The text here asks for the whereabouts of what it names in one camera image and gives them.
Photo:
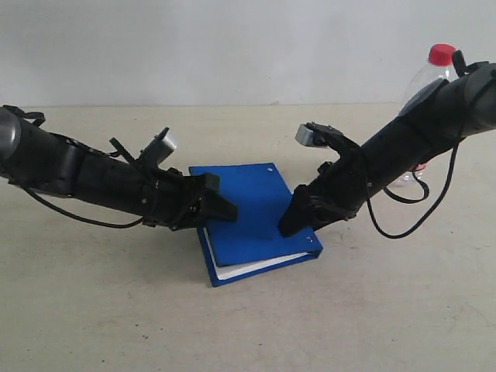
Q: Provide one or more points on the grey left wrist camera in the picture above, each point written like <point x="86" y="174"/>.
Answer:
<point x="159" y="149"/>

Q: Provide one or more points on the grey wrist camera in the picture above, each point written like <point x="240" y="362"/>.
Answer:
<point x="312" y="134"/>
<point x="159" y="149"/>

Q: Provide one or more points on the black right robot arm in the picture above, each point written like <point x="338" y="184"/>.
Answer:
<point x="435" y="120"/>

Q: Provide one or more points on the blue binder notebook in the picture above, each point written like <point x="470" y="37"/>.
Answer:
<point x="252" y="244"/>

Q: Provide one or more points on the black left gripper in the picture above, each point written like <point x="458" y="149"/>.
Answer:
<point x="184" y="202"/>

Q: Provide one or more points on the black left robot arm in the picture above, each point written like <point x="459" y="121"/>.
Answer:
<point x="45" y="163"/>

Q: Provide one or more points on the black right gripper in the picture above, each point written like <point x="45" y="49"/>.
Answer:
<point x="339" y="192"/>

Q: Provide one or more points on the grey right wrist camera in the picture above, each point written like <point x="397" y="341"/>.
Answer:
<point x="312" y="134"/>

